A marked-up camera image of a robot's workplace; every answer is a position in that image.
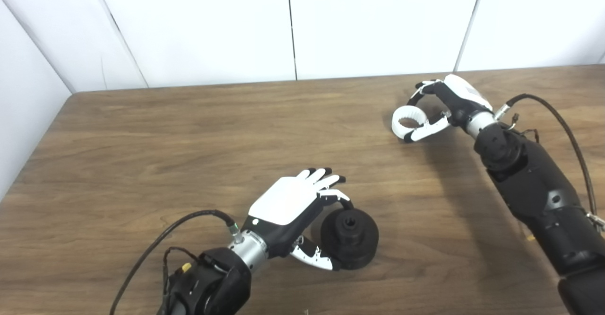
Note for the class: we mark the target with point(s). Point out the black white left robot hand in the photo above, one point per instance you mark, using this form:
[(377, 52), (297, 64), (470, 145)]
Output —
[(283, 201)]

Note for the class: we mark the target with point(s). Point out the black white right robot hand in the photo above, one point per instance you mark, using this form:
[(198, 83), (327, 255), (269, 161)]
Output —
[(461, 95)]

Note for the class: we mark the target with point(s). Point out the round black plastic part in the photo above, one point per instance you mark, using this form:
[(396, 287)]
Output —
[(361, 246)]

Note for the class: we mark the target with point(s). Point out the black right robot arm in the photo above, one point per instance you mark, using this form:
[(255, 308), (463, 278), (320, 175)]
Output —
[(539, 187)]

